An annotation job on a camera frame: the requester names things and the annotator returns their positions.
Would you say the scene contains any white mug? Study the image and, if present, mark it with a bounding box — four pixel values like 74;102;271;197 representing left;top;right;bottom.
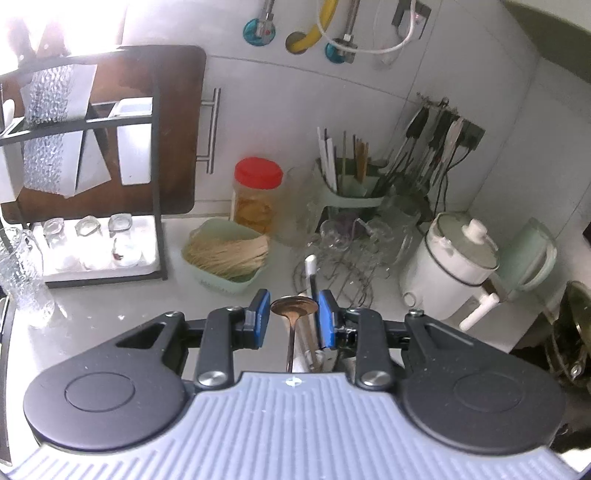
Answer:
288;288;358;374

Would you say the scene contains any black handled utensil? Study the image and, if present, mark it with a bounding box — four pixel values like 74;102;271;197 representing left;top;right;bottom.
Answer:
418;113;452;185
392;108;428;181

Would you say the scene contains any white cable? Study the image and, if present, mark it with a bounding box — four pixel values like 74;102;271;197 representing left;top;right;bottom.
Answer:
318;0;419;54

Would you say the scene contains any patterned silver bag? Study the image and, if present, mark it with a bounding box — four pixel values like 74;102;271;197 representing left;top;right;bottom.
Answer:
22;65;77;192

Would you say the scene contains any dark range hood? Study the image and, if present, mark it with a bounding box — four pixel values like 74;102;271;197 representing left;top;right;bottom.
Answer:
503;0;591;70

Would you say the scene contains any red lid plastic jar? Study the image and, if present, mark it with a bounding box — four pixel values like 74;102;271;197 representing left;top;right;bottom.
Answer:
231;157;284;236

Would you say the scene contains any bundle of wooden sticks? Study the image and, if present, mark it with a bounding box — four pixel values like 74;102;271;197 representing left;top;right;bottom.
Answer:
185;235;270;280

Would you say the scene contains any black power cable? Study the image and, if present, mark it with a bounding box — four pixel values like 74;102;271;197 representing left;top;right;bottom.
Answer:
431;148;462;222

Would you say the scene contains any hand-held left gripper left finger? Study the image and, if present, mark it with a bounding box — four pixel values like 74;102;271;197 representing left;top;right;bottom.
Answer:
113;288;271;389

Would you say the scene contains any brown spoon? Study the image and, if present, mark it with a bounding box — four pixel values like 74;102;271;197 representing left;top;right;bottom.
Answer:
270;296;319;374

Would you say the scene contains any clear glass goblet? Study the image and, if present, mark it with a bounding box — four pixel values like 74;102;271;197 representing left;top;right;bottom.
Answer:
365;217;402;264
318;219;358;261

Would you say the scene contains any steel wok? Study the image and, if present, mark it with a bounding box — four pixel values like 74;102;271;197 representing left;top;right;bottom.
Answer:
545;281;591;384

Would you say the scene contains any black metal rack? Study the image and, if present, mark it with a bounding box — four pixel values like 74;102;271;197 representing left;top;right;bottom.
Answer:
0;51;169;289

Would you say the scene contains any white hanging spoon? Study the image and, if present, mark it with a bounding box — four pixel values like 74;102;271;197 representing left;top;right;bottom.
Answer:
434;117;465;185

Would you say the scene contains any steel utensil stand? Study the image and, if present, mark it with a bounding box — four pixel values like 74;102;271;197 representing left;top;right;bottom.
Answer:
382;92;468;197

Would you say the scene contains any white chopstick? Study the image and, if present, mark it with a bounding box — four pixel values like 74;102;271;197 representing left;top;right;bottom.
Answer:
302;254;319;301

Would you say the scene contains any steel bar handle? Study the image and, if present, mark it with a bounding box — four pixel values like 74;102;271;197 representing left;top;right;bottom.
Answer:
196;88;221;174

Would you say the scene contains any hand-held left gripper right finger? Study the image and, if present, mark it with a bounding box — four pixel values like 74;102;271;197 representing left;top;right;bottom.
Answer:
318;289;490;391

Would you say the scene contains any clear glass pitcher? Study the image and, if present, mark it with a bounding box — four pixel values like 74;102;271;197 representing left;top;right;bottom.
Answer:
385;194;423;264

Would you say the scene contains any white paper bag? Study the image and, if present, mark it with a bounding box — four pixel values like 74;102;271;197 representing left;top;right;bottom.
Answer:
69;65;112;199

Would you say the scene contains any green kettle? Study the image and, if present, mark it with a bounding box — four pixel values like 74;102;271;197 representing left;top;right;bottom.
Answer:
492;217;558;303

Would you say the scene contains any blue valve cap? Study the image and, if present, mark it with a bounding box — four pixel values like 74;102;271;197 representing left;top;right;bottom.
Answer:
243;17;278;46
324;39;358;63

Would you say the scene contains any tall textured glass mug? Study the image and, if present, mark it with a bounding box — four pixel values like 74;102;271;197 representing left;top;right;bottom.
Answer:
0;226;55;328

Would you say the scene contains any white plastic rack holder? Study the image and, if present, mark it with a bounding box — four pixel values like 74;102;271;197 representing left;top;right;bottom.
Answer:
115;98;155;186
0;99;29;201

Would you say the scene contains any wall socket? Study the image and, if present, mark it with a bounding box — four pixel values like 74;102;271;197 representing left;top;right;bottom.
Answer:
455;117;485;151

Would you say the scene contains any white wall device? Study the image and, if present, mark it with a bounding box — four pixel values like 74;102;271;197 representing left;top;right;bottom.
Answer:
392;0;432;35

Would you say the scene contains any wooden cutting board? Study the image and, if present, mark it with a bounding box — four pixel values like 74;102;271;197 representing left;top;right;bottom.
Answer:
0;45;207;222

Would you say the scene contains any white electric pot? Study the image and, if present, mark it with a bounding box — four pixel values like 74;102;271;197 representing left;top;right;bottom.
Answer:
399;212;502;330

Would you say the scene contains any purple cup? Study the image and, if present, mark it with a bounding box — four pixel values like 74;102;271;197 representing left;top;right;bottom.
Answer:
330;220;368;238

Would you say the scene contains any small drinking glass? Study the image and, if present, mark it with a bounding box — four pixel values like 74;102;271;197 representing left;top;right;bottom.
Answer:
74;216;103;271
42;218;68;271

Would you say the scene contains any green utensil caddy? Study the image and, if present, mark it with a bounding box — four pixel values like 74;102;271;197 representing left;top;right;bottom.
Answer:
315;157;389;209

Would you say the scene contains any wire cup rack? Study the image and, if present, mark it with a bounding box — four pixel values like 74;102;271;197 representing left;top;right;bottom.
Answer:
291;231;416;317

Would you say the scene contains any black chopstick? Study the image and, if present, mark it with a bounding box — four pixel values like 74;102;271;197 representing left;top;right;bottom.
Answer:
309;272;321;356

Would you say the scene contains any white tray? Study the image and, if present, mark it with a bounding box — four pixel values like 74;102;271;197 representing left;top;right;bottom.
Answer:
28;217;162;282

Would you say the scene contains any ribbed glass tumbler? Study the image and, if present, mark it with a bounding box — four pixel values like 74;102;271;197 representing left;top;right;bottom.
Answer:
279;166;324;247

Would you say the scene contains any green plastic basket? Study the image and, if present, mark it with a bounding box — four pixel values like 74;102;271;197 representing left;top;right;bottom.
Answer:
181;218;271;296

